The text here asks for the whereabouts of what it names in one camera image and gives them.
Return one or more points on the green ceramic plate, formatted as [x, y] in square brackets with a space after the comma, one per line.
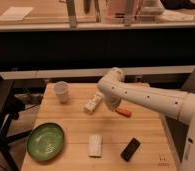
[45, 142]

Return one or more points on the white folded sponge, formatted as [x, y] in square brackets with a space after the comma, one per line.
[95, 145]

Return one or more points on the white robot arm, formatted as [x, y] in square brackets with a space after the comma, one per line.
[176, 104]

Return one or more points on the white paper sheet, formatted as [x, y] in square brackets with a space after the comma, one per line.
[15, 13]

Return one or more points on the black rectangular box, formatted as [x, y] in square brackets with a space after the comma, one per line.
[130, 149]

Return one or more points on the black office chair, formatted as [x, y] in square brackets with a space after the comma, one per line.
[10, 107]

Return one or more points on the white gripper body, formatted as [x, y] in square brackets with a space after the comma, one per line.
[111, 102]

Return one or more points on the white plastic bottle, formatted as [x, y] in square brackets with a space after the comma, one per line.
[92, 103]

